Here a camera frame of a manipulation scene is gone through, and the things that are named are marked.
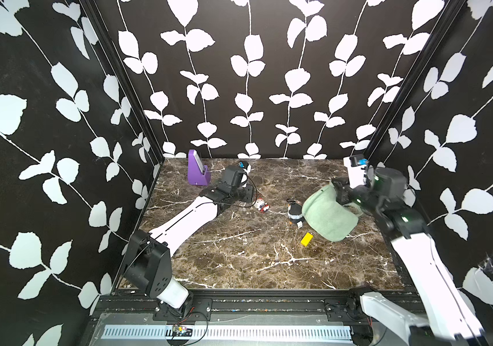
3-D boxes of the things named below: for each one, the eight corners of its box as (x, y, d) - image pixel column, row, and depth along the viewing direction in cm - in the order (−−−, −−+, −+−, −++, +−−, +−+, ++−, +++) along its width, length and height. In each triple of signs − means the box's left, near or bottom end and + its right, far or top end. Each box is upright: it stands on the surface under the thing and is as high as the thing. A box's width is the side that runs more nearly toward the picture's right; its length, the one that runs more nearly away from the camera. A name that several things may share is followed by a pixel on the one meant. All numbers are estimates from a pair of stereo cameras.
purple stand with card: (190, 186, 112) (181, 160, 97) (193, 175, 116) (185, 149, 102) (208, 186, 112) (202, 160, 97) (210, 175, 117) (204, 149, 102)
